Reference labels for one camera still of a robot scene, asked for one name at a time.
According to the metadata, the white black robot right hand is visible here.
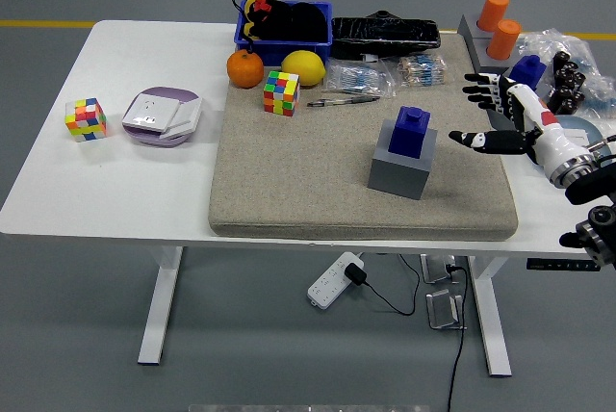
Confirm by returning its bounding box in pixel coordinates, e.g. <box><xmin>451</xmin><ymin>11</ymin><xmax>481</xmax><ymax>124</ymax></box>
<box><xmin>448</xmin><ymin>72</ymin><xmax>587</xmax><ymax>177</ymax></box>

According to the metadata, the orange cylinder seal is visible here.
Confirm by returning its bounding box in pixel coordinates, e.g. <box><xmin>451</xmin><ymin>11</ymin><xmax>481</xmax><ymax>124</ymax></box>
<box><xmin>476</xmin><ymin>0</ymin><xmax>510</xmax><ymax>33</ymax></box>
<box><xmin>486</xmin><ymin>18</ymin><xmax>523</xmax><ymax>61</ymax></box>

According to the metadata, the light blue plate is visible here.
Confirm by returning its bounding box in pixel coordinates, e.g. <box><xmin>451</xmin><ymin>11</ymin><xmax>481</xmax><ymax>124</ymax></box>
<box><xmin>552</xmin><ymin>113</ymin><xmax>605</xmax><ymax>144</ymax></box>

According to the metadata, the black dotted knobs bundle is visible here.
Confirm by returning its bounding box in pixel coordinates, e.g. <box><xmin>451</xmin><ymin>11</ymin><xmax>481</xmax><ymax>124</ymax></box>
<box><xmin>546</xmin><ymin>50</ymin><xmax>587</xmax><ymax>116</ymax></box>

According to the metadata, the clear plastic bag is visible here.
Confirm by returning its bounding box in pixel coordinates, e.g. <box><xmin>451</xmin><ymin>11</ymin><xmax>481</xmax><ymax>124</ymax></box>
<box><xmin>518</xmin><ymin>29</ymin><xmax>616</xmax><ymax>119</ymax></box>

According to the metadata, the black table control panel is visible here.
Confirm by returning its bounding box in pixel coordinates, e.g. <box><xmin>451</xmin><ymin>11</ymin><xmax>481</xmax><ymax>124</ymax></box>
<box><xmin>526</xmin><ymin>257</ymin><xmax>603</xmax><ymax>271</ymax></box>

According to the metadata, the bag of brown resistors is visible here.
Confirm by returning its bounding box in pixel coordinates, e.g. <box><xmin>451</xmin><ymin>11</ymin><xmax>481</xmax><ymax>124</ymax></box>
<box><xmin>379</xmin><ymin>53</ymin><xmax>451</xmax><ymax>89</ymax></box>

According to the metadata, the white table leg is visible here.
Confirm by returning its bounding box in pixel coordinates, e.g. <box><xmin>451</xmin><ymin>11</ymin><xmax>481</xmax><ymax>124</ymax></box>
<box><xmin>467</xmin><ymin>253</ymin><xmax>513</xmax><ymax>377</ymax></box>
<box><xmin>137</xmin><ymin>244</ymin><xmax>184</xmax><ymax>366</ymax></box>

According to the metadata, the black wrapped long object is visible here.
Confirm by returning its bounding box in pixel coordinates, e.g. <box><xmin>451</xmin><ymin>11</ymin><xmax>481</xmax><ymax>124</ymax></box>
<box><xmin>329</xmin><ymin>10</ymin><xmax>442</xmax><ymax>61</ymax></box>

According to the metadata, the bag of blue resistors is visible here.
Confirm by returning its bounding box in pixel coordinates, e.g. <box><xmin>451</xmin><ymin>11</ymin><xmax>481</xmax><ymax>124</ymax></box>
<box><xmin>321</xmin><ymin>58</ymin><xmax>398</xmax><ymax>98</ymax></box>

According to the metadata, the transparent black pen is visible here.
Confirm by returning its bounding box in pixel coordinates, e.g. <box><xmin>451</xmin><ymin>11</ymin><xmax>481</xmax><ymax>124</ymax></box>
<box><xmin>306</xmin><ymin>93</ymin><xmax>381</xmax><ymax>109</ymax></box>

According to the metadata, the black plug adapter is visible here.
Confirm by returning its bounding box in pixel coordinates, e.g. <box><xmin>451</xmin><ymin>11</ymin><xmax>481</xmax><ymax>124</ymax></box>
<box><xmin>344</xmin><ymin>262</ymin><xmax>368</xmax><ymax>286</ymax></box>

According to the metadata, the grey-brown mat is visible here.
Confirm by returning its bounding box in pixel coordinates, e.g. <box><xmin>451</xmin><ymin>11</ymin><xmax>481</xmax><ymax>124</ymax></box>
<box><xmin>207</xmin><ymin>32</ymin><xmax>520</xmax><ymax>242</ymax></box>

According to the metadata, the yellow lemon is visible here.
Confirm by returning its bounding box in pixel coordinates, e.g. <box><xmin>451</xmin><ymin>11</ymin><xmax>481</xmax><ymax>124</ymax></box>
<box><xmin>280</xmin><ymin>49</ymin><xmax>327</xmax><ymax>88</ymax></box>

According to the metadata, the white power strip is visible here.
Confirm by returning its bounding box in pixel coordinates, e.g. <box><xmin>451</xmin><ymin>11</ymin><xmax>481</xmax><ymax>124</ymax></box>
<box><xmin>306</xmin><ymin>251</ymin><xmax>365</xmax><ymax>310</ymax></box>

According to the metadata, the black round pouch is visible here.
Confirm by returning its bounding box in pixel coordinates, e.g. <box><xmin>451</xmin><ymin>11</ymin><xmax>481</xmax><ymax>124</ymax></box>
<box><xmin>287</xmin><ymin>1</ymin><xmax>329</xmax><ymax>42</ymax></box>

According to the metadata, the multicoloured magic cube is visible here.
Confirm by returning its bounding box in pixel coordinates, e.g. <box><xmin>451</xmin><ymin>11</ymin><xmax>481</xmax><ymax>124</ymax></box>
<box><xmin>64</xmin><ymin>96</ymin><xmax>108</xmax><ymax>143</ymax></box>
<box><xmin>262</xmin><ymin>69</ymin><xmax>301</xmax><ymax>118</ymax></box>

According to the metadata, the blue plastic bin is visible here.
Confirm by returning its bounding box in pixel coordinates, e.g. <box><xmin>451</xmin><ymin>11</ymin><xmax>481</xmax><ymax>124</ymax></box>
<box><xmin>233</xmin><ymin>0</ymin><xmax>334</xmax><ymax>68</ymax></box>

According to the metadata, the orange fruit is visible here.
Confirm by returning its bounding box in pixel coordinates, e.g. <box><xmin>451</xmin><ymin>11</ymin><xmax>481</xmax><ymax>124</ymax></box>
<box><xmin>226</xmin><ymin>49</ymin><xmax>266</xmax><ymax>90</ymax></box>

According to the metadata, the black power cable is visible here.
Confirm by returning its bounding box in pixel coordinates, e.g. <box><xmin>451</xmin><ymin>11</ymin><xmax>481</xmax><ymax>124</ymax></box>
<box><xmin>445</xmin><ymin>262</ymin><xmax>471</xmax><ymax>412</ymax></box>

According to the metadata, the black adapter cable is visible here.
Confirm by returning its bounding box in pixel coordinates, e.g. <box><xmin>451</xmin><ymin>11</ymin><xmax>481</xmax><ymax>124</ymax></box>
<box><xmin>361</xmin><ymin>253</ymin><xmax>423</xmax><ymax>317</ymax></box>

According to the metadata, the black yellow strapped pouch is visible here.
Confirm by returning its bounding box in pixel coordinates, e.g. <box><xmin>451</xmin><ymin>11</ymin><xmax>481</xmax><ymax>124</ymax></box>
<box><xmin>225</xmin><ymin>0</ymin><xmax>291</xmax><ymax>45</ymax></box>

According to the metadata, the white wall socket panel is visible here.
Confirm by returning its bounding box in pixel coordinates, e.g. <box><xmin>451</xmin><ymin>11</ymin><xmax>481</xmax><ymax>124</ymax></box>
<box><xmin>121</xmin><ymin>93</ymin><xmax>182</xmax><ymax>133</ymax></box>

